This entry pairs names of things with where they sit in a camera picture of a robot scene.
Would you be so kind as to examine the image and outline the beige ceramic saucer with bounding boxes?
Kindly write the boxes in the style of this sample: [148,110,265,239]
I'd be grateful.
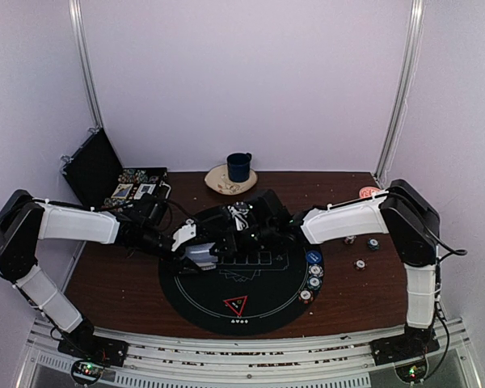
[204,164,258,196]

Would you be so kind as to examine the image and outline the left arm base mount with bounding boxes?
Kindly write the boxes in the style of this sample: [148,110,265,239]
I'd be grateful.
[57,337,129,386]

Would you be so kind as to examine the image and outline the black poker set case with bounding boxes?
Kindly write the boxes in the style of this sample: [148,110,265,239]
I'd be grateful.
[61,129,168,208]

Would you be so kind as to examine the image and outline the green blue chip stack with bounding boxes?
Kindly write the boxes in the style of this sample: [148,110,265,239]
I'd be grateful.
[367,238,380,251]

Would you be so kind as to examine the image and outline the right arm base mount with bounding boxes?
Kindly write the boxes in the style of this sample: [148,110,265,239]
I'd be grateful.
[370,335,440,384]

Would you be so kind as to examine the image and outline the blue white chip stack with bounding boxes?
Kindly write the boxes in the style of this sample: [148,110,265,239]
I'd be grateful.
[344,236,356,245]

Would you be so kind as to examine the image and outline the blue boxed card deck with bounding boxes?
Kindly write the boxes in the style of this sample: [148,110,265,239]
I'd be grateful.
[111,183,133,199]

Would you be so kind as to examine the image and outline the red patterned small bowl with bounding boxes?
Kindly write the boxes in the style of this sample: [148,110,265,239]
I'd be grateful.
[359,186,382,199]

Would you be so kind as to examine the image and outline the orange hundred chip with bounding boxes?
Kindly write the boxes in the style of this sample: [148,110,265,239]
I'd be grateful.
[298,289,314,304]

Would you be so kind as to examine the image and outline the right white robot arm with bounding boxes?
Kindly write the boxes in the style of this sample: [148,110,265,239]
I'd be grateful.
[226,179,441,357]

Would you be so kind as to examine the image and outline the white boxed card deck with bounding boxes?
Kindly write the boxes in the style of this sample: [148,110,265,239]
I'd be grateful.
[133,183,156,200]

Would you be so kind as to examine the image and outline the blue ten poker chip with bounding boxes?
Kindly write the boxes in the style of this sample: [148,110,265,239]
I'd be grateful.
[309,264,323,277]

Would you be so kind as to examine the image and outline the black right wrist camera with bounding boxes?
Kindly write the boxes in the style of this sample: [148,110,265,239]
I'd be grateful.
[227,189,292,226]

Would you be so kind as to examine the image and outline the green fifty poker chip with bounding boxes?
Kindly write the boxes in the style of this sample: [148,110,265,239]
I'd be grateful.
[306,276,323,291]

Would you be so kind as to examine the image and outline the red triangle all-in marker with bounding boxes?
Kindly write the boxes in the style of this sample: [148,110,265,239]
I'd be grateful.
[223,295,247,317]

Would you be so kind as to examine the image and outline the blue playing card deck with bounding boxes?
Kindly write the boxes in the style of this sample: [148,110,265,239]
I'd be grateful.
[184,242,218,271]

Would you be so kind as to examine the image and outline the round black poker mat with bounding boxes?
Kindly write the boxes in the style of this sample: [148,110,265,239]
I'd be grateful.
[158,203,326,336]

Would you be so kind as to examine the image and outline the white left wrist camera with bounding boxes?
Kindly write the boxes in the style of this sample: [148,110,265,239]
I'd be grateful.
[171,222,196,251]

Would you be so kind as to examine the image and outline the blue small blind button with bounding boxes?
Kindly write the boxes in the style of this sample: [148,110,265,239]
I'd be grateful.
[305,250,323,264]

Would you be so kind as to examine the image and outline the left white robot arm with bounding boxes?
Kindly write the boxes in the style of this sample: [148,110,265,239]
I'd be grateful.
[0,189,221,359]

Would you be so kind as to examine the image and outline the dark blue mug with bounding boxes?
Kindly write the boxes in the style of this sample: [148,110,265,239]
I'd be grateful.
[226,153,252,183]

